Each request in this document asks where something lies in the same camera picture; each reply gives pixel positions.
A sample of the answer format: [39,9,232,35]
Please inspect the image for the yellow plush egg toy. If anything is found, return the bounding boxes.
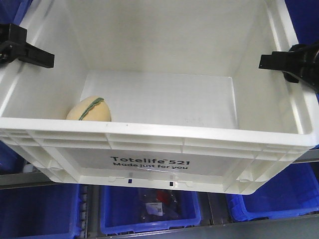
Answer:
[66,96,111,121]

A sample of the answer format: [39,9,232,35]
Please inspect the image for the packaged item in bin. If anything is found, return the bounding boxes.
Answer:
[138,188,181,223]

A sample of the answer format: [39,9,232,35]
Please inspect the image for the blue bin right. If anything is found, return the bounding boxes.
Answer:
[226,163,319,222]

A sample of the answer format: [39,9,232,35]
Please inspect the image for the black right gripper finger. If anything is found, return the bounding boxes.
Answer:
[259,41,319,93]

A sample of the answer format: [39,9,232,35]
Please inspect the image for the blue bin left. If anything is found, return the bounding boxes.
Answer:
[0,184,81,239]

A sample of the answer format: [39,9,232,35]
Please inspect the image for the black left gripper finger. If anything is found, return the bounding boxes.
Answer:
[0,23,55,68]

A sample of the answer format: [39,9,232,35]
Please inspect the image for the blue bin centre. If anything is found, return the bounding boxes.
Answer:
[100,186,201,235]

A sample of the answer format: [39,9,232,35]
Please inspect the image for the blue bin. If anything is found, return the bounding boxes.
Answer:
[100,186,201,235]
[0,184,81,239]
[226,163,319,222]

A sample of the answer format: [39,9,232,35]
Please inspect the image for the white plastic tote box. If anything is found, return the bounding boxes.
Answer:
[0,0,319,195]

